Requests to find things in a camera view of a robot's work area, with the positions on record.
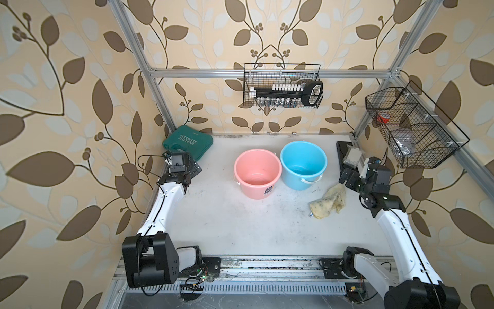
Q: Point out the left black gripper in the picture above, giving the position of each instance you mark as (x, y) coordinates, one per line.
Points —
(193, 167)

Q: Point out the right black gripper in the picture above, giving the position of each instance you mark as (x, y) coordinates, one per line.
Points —
(346, 174)

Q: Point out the yellow cloth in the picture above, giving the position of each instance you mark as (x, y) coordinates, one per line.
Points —
(334, 200)

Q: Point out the blue plastic bucket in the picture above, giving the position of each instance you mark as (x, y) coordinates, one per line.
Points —
(304, 164)

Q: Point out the pink plastic bucket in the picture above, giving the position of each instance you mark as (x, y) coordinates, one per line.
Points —
(256, 171)

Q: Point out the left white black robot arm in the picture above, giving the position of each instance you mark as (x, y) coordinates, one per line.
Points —
(150, 258)

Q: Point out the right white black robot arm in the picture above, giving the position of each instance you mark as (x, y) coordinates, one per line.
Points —
(417, 285)

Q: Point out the green plastic tool case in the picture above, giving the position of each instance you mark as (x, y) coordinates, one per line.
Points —
(186, 139)

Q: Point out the black tray with plastic bag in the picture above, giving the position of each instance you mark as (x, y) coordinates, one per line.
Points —
(350, 157)

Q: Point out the silver foil bag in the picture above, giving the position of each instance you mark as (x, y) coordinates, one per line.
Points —
(404, 138)

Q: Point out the black socket set holder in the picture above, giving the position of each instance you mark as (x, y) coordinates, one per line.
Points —
(308, 94)

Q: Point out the black wire basket right wall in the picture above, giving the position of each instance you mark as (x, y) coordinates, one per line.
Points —
(436, 134)

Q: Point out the black wire basket wall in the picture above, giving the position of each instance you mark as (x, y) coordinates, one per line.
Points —
(436, 134)
(267, 74)

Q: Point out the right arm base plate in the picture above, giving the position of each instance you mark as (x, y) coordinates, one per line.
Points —
(332, 267)

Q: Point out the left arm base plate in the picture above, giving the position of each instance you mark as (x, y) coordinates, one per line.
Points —
(208, 266)

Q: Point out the aluminium front rail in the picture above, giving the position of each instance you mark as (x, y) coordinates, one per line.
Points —
(271, 268)

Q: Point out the black wire basket back wall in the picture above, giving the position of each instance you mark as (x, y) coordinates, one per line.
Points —
(267, 74)

